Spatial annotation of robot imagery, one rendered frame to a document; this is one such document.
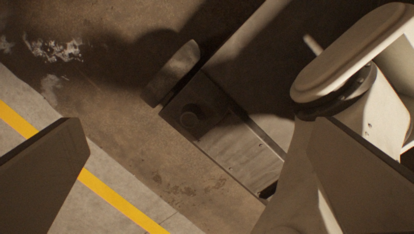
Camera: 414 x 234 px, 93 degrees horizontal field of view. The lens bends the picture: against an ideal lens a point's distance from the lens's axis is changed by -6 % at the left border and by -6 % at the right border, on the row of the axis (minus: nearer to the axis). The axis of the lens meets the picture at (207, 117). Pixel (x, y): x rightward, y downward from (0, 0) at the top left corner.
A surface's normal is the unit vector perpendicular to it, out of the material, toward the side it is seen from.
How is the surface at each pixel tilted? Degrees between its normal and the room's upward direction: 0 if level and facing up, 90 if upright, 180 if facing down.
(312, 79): 90
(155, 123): 0
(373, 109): 40
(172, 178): 0
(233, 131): 0
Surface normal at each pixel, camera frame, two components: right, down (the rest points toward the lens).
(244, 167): -0.07, 0.39
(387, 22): -0.56, -0.19
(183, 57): 0.39, -0.17
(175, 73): 0.17, 0.19
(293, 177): -0.72, -0.66
